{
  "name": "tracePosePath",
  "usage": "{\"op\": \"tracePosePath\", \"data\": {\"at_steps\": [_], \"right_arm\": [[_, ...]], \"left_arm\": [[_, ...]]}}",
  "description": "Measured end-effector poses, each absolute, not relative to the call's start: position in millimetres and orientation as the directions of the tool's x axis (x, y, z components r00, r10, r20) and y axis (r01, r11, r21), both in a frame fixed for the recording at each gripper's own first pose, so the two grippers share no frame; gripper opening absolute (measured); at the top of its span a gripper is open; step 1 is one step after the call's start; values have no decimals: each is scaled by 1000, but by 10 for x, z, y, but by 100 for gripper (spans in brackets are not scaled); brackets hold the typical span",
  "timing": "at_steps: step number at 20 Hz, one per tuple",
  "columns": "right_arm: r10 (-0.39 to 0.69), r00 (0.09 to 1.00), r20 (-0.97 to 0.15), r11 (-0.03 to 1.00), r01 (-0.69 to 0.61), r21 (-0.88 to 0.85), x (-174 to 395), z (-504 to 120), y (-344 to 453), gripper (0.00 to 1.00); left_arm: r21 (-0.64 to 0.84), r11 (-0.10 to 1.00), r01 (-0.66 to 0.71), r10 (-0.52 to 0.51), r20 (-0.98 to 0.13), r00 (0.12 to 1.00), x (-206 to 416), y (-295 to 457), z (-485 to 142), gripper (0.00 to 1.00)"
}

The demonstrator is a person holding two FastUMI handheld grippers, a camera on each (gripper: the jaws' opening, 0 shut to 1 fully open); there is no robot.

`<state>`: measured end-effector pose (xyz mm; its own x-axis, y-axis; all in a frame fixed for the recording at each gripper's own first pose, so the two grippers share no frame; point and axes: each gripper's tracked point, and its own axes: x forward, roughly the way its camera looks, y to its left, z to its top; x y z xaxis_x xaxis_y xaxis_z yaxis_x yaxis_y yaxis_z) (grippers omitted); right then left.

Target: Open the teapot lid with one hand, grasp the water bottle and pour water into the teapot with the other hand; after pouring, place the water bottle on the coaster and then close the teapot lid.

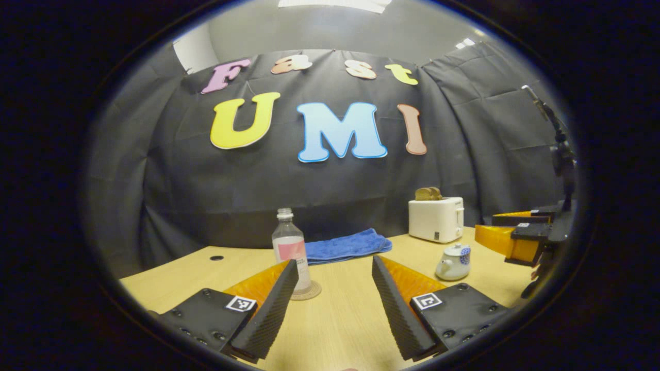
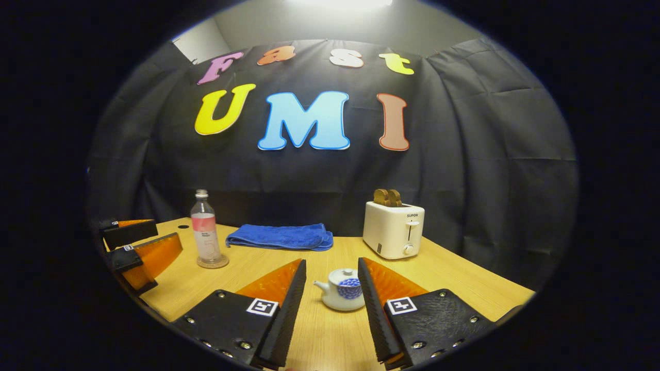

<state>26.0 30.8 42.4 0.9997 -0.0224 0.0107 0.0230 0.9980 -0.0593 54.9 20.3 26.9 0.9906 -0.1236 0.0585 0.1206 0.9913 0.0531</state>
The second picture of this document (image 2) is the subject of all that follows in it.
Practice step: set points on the blue folded towel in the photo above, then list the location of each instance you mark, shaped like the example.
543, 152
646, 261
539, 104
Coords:
278, 237

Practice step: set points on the ceiling light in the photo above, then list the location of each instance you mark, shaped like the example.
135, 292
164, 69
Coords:
340, 2

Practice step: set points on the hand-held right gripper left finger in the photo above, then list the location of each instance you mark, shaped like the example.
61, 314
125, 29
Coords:
286, 324

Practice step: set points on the white teacup lid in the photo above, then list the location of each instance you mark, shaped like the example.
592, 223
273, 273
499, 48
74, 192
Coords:
343, 276

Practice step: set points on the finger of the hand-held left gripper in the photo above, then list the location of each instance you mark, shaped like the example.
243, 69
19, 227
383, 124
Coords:
121, 259
129, 233

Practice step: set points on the black backdrop cloth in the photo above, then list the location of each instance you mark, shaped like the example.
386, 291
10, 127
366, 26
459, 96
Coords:
464, 165

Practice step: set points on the cream toaster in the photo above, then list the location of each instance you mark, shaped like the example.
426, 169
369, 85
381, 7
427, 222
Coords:
389, 232

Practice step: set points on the clear glass coaster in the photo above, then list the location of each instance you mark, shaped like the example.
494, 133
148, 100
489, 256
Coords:
225, 262

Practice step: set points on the white blue-patterned teacup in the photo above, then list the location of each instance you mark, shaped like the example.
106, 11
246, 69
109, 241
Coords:
337, 301

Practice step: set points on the clear pink-label water bottle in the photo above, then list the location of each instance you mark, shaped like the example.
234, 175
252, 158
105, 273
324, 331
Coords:
206, 232

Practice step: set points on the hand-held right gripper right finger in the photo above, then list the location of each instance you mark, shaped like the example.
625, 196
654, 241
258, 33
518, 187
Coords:
374, 319

